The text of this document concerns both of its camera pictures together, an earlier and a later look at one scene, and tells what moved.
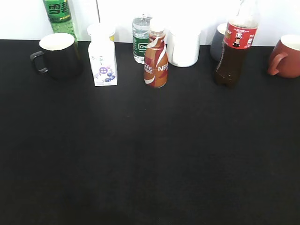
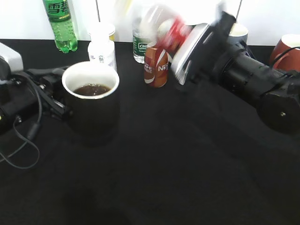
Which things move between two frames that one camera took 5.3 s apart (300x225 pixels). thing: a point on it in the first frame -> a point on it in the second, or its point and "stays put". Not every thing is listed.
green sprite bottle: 58,13 stays put
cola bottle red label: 239,37 -> 172,32
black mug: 59,57 -> 91,96
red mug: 285,59 stays put
